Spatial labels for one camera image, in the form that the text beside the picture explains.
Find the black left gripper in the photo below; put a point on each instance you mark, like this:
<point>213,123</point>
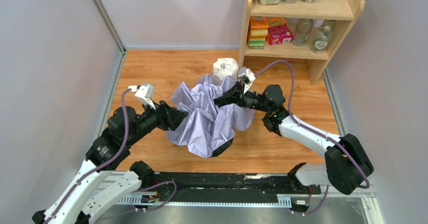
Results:
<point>164,114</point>

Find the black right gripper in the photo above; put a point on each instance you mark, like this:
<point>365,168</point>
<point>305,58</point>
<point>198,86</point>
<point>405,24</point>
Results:
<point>241,95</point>

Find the lavender folding umbrella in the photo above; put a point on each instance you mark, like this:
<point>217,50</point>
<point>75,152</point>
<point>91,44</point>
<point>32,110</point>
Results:
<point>209,129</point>

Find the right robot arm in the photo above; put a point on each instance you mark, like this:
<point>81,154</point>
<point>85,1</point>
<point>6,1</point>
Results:
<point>346,167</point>

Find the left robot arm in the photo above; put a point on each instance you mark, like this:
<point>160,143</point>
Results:
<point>125,127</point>

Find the white crumpled paper bag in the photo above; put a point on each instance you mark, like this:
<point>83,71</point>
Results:
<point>225,67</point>

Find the stacked sponges pack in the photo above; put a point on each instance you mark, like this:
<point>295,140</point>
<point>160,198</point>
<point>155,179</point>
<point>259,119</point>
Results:
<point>256,38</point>

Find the orange snack box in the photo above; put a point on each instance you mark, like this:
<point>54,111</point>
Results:
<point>257,22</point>

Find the red snack box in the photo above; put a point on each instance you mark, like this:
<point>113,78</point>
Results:
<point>279,35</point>

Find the clear glass bottle left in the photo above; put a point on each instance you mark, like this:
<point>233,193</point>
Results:
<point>302,31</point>

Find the clear glass bottle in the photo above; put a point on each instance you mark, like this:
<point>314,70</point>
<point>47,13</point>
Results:
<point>302,31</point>
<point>323,36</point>

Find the clear glass bottle right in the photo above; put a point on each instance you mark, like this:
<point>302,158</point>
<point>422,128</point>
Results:
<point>323,36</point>

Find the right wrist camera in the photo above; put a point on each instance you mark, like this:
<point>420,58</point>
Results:
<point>246,77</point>

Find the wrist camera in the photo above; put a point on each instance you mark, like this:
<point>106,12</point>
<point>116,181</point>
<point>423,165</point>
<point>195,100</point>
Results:
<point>246,77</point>
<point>144,93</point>

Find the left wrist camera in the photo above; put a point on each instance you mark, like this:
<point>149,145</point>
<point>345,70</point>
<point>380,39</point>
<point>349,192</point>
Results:
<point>144,93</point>

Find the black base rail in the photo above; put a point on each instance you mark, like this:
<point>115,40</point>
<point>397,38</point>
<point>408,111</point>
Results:
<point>226,187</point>

